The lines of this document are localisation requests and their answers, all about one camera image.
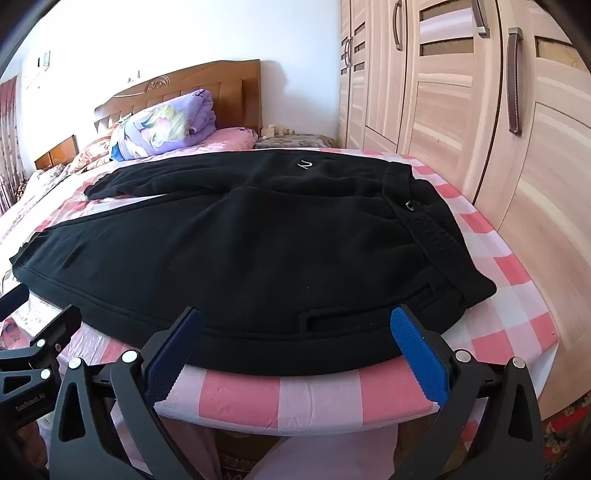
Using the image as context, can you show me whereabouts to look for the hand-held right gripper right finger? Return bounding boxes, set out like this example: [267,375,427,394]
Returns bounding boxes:
[389,304,546,480]

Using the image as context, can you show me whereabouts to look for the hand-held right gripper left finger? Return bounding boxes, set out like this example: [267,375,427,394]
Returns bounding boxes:
[47,305,218,480]

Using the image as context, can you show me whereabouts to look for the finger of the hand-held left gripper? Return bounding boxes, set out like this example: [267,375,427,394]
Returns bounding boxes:
[0,285,30,320]
[0,305,83,381]

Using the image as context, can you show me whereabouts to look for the black pants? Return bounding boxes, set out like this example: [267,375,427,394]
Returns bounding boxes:
[10,148,497,377]

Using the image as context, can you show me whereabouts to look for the bed with pink checked sheet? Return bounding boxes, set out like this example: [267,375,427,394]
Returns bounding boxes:
[0,127,561,435]

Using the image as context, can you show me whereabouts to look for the small wooden furniture panel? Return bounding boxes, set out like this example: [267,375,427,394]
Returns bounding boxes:
[34,135,77,171]

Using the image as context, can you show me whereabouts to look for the pink patterned curtain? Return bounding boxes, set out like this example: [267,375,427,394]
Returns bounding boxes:
[0,76,27,215]

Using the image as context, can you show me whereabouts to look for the floral quilt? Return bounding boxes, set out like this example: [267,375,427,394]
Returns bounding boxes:
[28,129,122,185]

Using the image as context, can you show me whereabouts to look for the red patterned floor mat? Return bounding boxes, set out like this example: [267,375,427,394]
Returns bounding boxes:
[542,401,591,480]

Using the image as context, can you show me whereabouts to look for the purple patterned pillow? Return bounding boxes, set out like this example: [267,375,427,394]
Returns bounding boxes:
[110,89,218,161]

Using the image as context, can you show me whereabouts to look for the white air conditioner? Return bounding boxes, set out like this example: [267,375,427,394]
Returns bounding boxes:
[21,46,55,89]

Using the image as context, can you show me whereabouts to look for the bedside table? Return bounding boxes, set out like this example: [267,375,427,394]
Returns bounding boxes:
[254,133,338,150]

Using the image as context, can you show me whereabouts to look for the white louvered wardrobe doors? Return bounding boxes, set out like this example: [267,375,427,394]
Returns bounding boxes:
[338,0,591,421]

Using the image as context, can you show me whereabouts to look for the wooden headboard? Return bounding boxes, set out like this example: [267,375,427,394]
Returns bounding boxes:
[95,59,262,139]

